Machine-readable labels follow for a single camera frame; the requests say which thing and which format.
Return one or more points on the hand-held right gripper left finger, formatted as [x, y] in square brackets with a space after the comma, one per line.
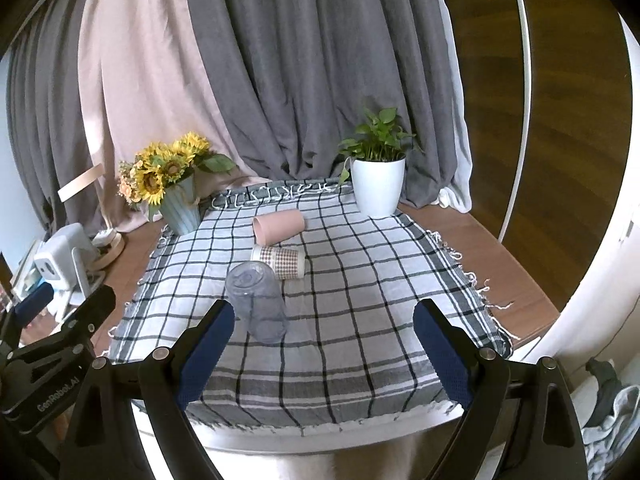
[207, 347]

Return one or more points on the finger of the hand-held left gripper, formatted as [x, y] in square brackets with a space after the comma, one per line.
[92, 307]
[31, 304]

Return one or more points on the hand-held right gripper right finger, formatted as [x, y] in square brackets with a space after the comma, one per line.
[442, 347]

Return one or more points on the clear plastic cup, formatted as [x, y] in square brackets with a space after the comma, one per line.
[260, 310]

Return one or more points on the brown checkered paper cup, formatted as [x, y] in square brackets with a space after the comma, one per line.
[282, 262]

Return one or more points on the pink cup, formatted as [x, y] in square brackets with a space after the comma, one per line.
[280, 226]

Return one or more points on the white boxy device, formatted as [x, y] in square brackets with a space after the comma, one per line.
[60, 255]

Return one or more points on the round wooden tray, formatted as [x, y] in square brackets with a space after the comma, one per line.
[112, 252]

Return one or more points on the grey plaid cloth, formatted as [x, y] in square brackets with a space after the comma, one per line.
[350, 310]

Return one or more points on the blue ribbed vase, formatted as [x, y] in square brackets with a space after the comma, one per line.
[181, 210]

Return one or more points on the sunflower bouquet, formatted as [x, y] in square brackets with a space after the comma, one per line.
[160, 170]

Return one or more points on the white plant pot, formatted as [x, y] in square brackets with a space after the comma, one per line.
[377, 187]

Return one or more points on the grey crumpled clothing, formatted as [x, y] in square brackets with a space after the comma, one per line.
[607, 410]

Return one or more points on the narrow grey curtain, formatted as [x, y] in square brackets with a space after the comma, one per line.
[45, 125]

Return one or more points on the white sheer curtain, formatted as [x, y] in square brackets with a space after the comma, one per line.
[460, 160]

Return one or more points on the green leafy plant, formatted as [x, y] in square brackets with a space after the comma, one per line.
[380, 135]

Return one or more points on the pink curtain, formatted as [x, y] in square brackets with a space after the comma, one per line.
[150, 85]

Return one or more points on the white curved panel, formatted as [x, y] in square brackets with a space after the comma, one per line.
[612, 185]

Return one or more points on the thin white hoop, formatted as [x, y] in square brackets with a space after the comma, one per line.
[522, 85]

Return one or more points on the wide grey curtain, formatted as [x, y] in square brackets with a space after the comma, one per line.
[310, 70]

